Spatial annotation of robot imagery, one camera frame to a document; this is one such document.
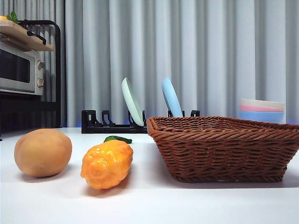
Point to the black dish rack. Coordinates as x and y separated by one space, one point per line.
112 128

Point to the yellow fruit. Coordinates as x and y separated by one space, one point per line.
2 18

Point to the brown potato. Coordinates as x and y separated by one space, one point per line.
43 152

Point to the orange-yellow corn cob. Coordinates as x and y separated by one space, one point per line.
107 163

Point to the pale blue plate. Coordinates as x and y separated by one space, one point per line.
171 98

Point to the silver toaster oven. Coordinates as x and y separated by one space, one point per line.
16 70

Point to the blue bowl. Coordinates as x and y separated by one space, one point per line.
261 116

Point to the grey curtain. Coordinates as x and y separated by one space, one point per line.
210 58

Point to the cream bowl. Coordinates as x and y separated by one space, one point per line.
261 102

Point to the pale green plate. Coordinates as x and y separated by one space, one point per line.
133 105

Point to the pink bowl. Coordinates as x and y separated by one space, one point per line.
254 108

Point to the green cucumber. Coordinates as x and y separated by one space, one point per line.
121 139

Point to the black metal shelf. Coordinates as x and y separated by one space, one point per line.
58 70

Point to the brown wicker basket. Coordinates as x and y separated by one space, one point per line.
219 151

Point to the green leaves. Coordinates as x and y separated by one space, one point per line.
13 16

